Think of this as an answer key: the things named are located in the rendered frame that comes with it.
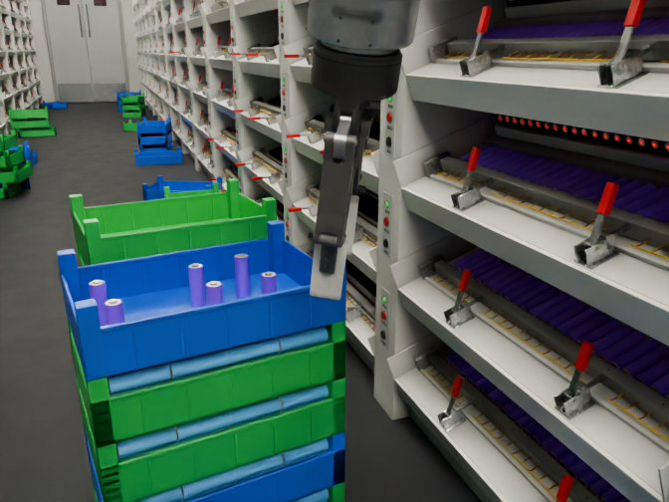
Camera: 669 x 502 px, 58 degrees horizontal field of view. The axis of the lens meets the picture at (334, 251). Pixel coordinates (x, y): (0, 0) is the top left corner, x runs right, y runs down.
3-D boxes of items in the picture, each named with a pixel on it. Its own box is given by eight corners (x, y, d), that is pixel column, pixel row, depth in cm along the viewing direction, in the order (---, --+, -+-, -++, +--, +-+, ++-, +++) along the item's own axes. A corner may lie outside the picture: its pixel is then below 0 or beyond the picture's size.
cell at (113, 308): (112, 362, 63) (105, 305, 61) (110, 354, 65) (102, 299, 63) (130, 358, 64) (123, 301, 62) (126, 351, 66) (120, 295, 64)
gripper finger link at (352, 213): (330, 193, 62) (331, 190, 62) (324, 252, 65) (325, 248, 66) (358, 198, 61) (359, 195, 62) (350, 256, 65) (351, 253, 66)
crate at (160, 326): (87, 381, 60) (76, 309, 58) (65, 309, 77) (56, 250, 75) (346, 321, 74) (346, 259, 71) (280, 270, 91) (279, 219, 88)
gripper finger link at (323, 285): (348, 234, 55) (347, 238, 54) (340, 297, 58) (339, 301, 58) (317, 229, 55) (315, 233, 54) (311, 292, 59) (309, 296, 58)
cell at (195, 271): (193, 317, 74) (189, 267, 72) (189, 312, 75) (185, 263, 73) (208, 314, 75) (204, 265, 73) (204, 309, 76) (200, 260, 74)
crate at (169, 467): (106, 511, 65) (97, 449, 63) (82, 416, 82) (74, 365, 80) (345, 431, 79) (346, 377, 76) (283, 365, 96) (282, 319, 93)
